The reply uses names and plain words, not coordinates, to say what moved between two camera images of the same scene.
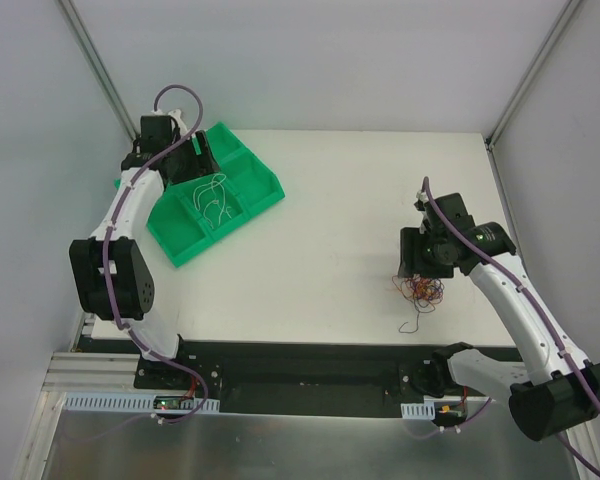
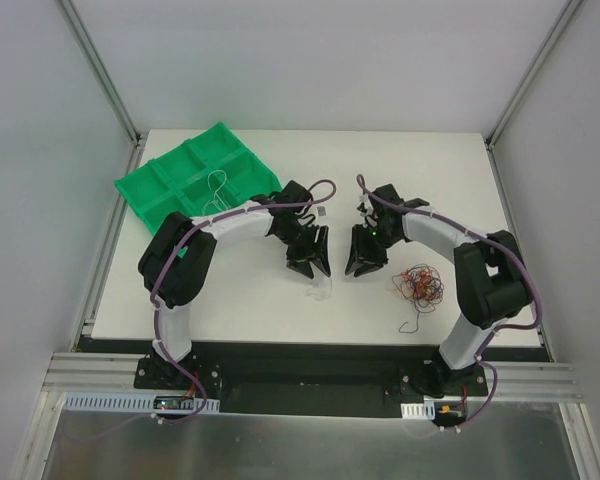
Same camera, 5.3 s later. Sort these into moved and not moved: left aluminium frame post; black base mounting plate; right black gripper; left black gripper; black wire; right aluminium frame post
Moved: left black gripper; right black gripper
Not moved: black wire; right aluminium frame post; left aluminium frame post; black base mounting plate
